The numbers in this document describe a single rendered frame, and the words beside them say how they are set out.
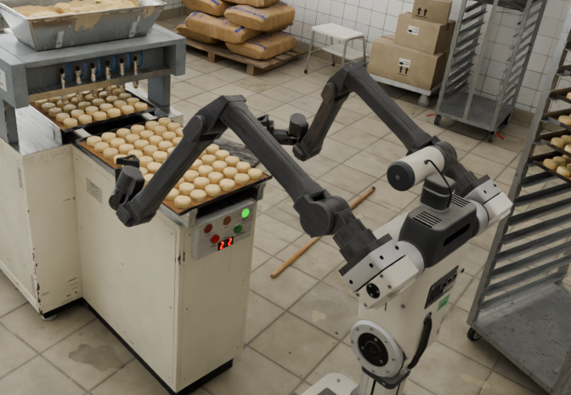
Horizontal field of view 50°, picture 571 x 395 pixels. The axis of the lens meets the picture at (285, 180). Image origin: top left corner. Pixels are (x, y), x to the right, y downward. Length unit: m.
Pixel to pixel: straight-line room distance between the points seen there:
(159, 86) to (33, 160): 0.66
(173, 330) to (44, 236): 0.69
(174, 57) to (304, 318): 1.31
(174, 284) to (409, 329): 0.88
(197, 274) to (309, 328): 0.89
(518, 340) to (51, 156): 2.07
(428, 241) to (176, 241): 0.91
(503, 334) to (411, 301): 1.45
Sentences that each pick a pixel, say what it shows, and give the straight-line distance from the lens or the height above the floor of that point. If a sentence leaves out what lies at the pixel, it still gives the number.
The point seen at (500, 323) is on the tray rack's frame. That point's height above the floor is 0.15.
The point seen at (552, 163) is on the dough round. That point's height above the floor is 0.97.
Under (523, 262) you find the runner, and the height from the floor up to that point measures 0.41.
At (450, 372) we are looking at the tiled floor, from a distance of 2.87.
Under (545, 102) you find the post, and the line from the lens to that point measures 2.43.
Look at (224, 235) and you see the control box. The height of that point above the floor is 0.75.
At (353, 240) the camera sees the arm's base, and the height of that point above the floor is 1.20.
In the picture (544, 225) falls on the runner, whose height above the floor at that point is 0.59.
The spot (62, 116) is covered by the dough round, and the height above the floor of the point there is 0.92.
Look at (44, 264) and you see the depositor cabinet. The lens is 2.68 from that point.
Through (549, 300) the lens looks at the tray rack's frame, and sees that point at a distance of 3.23.
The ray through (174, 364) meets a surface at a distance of 2.36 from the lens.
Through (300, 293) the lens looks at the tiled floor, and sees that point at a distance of 3.05.
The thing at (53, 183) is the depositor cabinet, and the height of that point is 0.69.
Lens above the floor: 1.93
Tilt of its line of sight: 29 degrees down
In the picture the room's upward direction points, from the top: 7 degrees clockwise
